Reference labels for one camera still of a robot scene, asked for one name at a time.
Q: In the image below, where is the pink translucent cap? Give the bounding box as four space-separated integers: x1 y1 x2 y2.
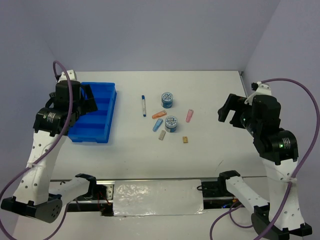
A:
185 109 194 123

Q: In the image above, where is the tan eraser block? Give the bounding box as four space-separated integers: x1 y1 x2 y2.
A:
182 136 189 144

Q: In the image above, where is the blue white marker pen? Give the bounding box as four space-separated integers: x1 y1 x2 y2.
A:
141 95 147 117

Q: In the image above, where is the blue jar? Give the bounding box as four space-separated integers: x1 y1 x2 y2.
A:
161 92 174 109
164 115 178 133

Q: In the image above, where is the orange translucent cap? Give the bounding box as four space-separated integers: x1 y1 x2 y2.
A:
152 110 167 119

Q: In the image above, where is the blue translucent cap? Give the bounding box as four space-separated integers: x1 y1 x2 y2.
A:
152 118 163 132

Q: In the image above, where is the grey eraser block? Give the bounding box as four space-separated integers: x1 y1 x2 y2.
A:
158 130 166 141

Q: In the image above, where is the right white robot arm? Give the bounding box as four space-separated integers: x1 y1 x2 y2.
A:
217 83 313 240

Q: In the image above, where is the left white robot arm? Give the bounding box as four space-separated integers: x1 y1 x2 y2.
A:
0 70 98 223

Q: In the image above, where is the blue compartment tray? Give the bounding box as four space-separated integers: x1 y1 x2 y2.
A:
68 82 117 143

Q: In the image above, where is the silver foil sheet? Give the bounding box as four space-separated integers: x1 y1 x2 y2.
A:
113 179 204 217

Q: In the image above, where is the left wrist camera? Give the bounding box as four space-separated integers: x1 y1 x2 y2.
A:
57 69 77 82

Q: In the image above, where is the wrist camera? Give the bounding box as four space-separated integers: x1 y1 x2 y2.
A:
246 81 272 105
57 69 77 82

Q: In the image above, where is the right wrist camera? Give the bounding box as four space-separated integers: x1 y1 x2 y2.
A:
246 81 272 105

